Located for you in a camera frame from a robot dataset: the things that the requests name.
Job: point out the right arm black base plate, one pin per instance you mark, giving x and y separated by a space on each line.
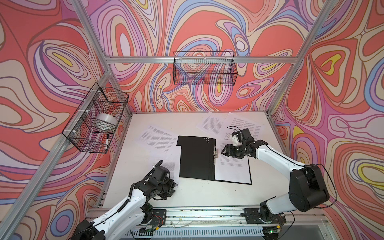
257 216

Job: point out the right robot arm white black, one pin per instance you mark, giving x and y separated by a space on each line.
307 188

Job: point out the black wire basket at back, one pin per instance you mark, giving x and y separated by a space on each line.
204 68

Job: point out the black marker in basket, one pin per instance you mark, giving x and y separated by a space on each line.
107 141

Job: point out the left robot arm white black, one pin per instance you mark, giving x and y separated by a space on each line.
135 210

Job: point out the white tape roll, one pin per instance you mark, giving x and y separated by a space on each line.
105 123

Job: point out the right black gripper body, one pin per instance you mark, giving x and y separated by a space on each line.
240 151

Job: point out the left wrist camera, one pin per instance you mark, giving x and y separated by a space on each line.
160 172

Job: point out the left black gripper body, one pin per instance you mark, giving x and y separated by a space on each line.
165 189

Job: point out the black wire basket on left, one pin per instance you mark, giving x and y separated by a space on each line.
81 132

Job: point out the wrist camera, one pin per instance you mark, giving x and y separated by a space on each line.
235 139
160 172

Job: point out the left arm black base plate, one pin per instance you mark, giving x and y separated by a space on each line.
155 218

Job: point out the metal folder clip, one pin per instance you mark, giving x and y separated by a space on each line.
215 155

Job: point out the green circuit board left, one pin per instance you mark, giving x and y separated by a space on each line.
145 231

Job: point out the green circuit board right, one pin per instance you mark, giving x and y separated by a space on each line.
272 230

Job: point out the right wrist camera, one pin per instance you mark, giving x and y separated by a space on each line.
235 139

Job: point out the black wire basket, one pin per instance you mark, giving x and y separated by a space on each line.
204 68
81 132

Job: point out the printed paper sheet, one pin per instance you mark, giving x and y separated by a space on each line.
158 139
213 124
171 161
229 169
234 123

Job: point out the orange and black folder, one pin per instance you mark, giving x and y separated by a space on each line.
197 157

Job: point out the green circuit board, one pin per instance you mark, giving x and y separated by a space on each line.
145 231
272 230

